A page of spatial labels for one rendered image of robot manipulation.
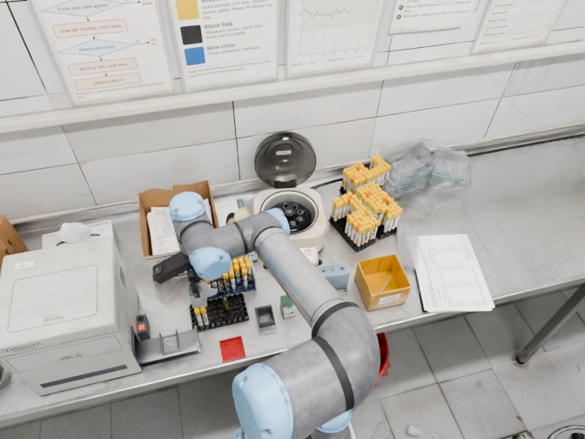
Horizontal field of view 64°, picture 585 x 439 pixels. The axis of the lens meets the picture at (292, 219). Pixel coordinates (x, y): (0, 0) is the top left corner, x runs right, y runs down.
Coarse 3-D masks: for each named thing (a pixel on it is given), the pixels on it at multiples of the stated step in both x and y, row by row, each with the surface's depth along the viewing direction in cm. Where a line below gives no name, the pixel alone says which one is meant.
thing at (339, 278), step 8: (336, 264) 146; (344, 264) 147; (320, 272) 144; (328, 272) 144; (336, 272) 145; (344, 272) 145; (328, 280) 146; (336, 280) 147; (344, 280) 147; (336, 288) 150; (344, 288) 151
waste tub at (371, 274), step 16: (384, 256) 149; (368, 272) 154; (384, 272) 156; (400, 272) 147; (368, 288) 141; (384, 288) 152; (400, 288) 141; (368, 304) 144; (384, 304) 146; (400, 304) 149
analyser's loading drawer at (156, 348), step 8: (160, 336) 132; (168, 336) 135; (176, 336) 136; (184, 336) 136; (192, 336) 136; (136, 344) 134; (144, 344) 134; (152, 344) 134; (160, 344) 131; (168, 344) 134; (176, 344) 134; (184, 344) 134; (192, 344) 134; (136, 352) 132; (144, 352) 132; (152, 352) 133; (160, 352) 133; (168, 352) 131; (176, 352) 132; (184, 352) 133; (144, 360) 131; (152, 360) 131
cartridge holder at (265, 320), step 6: (264, 306) 146; (270, 306) 144; (258, 312) 144; (264, 312) 145; (270, 312) 145; (258, 318) 141; (264, 318) 143; (270, 318) 143; (258, 324) 142; (264, 324) 140; (270, 324) 141; (264, 330) 141; (270, 330) 141; (276, 330) 141
